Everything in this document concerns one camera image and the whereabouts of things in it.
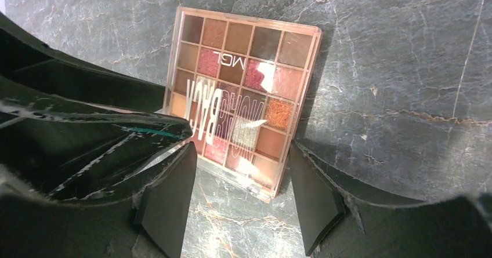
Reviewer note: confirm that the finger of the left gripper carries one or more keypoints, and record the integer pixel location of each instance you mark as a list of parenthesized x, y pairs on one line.
[(30, 62), (65, 148)]

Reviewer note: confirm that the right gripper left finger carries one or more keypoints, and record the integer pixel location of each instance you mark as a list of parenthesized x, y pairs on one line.
[(163, 211)]

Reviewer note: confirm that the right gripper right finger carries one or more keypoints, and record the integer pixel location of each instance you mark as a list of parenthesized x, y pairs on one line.
[(324, 195)]

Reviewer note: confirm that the pink eyeshadow palette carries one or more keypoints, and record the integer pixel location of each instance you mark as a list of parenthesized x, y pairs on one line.
[(241, 83)]

